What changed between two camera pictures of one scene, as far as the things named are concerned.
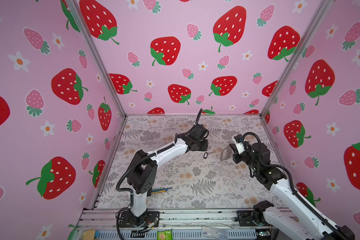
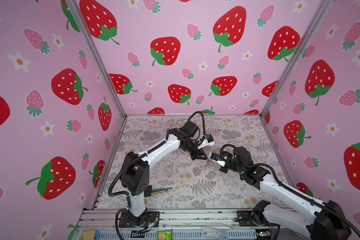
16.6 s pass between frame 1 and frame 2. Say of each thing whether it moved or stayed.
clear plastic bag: stayed
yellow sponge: stayed
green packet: stayed
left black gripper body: moved
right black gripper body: moved
